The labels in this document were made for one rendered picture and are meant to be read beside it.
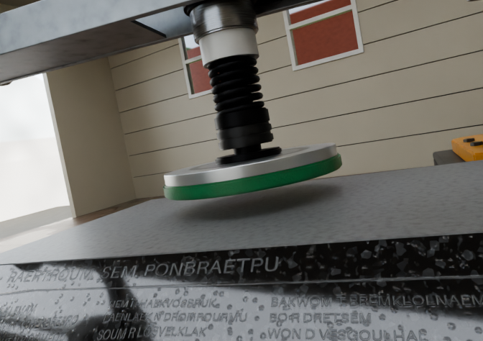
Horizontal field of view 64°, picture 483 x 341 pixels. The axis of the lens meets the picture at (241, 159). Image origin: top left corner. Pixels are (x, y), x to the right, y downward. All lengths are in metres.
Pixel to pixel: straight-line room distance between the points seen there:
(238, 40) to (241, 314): 0.30
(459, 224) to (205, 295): 0.18
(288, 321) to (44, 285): 0.23
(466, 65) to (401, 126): 1.18
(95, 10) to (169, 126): 7.72
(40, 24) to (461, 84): 5.99
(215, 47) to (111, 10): 0.13
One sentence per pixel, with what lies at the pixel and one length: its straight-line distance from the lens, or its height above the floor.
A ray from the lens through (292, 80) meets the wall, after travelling 6.78.
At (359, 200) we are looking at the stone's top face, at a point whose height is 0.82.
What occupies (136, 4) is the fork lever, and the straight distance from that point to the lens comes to 0.48.
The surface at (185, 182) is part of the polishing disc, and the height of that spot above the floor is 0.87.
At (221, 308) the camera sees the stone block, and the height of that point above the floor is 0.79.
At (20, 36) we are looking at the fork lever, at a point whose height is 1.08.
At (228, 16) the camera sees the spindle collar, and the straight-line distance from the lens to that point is 0.46.
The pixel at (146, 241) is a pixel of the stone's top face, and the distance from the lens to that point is 0.39.
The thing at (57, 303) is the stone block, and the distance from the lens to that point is 0.38.
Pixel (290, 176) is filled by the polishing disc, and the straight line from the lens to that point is 0.38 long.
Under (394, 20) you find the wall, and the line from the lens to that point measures 6.45.
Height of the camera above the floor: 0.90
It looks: 3 degrees down
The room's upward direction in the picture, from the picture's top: 10 degrees counter-clockwise
